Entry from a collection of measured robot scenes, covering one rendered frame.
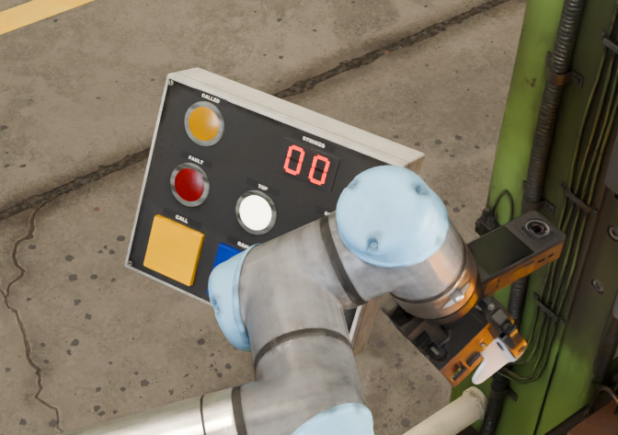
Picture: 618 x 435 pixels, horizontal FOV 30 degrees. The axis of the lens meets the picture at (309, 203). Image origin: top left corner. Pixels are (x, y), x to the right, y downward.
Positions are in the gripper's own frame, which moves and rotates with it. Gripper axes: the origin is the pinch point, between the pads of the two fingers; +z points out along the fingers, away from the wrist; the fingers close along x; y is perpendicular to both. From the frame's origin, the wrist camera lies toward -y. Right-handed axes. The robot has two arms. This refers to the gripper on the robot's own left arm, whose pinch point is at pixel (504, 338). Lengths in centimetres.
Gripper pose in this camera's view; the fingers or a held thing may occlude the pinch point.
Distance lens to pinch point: 116.7
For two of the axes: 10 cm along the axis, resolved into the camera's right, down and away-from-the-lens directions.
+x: 5.9, 5.9, -5.5
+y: -7.2, 6.9, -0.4
